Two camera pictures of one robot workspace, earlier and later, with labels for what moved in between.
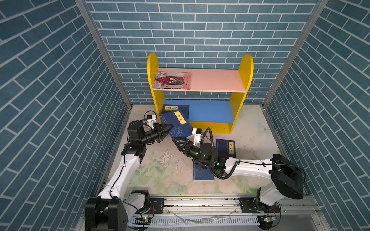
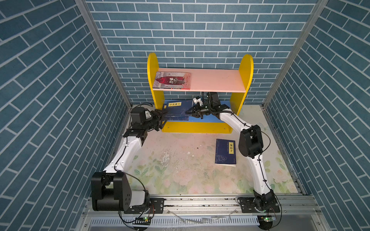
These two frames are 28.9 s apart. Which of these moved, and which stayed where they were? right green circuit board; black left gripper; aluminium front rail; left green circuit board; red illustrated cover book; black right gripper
Moved: black left gripper; black right gripper
Stayed: red illustrated cover book; aluminium front rail; left green circuit board; right green circuit board
